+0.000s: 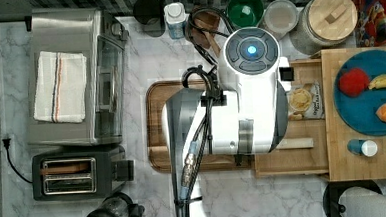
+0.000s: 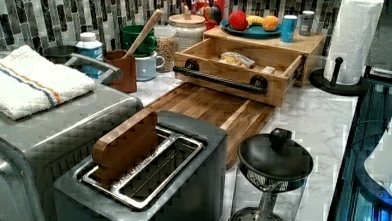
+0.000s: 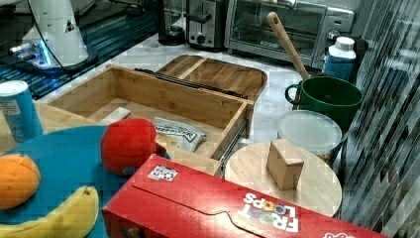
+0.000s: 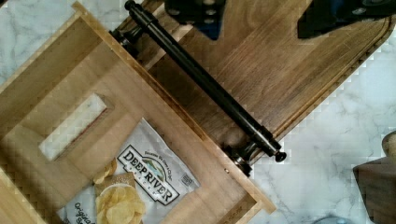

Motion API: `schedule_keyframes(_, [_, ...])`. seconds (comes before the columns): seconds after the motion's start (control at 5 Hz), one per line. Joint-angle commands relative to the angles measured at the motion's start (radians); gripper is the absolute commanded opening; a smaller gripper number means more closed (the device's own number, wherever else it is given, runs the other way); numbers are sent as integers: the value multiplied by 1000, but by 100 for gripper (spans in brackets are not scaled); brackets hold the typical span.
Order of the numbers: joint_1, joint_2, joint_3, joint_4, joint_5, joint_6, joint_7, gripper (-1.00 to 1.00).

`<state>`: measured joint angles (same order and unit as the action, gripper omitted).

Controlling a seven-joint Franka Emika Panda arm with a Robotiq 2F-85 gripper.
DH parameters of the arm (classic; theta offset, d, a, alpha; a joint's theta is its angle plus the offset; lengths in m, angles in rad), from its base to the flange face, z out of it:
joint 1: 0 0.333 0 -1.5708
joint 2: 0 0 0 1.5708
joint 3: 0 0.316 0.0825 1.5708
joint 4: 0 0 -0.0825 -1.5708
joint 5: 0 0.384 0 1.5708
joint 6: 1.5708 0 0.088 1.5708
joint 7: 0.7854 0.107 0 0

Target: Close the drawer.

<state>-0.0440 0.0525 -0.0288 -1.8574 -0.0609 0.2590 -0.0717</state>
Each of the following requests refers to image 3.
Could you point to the small wooden block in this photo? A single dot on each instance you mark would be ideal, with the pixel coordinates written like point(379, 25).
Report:
point(284, 164)

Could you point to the bamboo drawer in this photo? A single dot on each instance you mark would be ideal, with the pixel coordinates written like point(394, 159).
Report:
point(223, 117)

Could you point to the round wooden board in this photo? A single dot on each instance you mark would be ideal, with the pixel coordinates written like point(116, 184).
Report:
point(318, 189)

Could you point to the silver toaster oven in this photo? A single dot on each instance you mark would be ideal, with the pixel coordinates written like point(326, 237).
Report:
point(310, 25)

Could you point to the bamboo drawer cabinet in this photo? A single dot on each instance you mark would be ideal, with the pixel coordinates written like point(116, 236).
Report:
point(53, 119)

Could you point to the wooden spoon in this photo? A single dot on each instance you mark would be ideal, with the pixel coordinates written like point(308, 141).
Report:
point(277, 27)

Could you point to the red plush apple toy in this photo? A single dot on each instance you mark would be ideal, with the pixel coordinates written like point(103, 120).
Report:
point(127, 144)

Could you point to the silver toaster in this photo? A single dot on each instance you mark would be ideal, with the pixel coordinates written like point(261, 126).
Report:
point(205, 24)

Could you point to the wooden serving tray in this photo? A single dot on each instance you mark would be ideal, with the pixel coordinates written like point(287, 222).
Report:
point(244, 81)

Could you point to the red Froot Loops box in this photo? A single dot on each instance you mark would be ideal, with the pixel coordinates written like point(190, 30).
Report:
point(163, 199)

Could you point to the green pot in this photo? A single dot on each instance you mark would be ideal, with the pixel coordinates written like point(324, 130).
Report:
point(330, 96)

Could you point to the blue round plate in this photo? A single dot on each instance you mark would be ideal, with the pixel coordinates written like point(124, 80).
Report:
point(67, 159)

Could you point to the white snack packet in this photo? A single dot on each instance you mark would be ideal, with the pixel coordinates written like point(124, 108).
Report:
point(187, 137)

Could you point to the blue cylindrical canister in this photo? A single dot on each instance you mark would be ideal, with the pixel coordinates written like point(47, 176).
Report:
point(19, 110)

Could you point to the blue bottle white cap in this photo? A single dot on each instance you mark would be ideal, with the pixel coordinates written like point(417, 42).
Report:
point(340, 59)

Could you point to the yellow plush banana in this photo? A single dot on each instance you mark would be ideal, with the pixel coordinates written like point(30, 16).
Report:
point(74, 218)

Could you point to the white block in drawer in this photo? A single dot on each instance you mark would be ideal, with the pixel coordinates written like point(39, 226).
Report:
point(118, 114)

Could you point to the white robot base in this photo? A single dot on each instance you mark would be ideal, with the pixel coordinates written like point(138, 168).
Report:
point(55, 41)

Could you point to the orange plush fruit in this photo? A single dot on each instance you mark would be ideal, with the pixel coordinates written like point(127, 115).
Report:
point(19, 180)

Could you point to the black coffee maker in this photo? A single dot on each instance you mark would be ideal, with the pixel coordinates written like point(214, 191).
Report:
point(170, 21)

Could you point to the black drawer handle bar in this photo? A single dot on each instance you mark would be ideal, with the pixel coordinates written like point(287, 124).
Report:
point(189, 83)

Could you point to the clear lidded plastic container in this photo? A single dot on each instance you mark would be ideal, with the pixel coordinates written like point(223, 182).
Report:
point(311, 131)

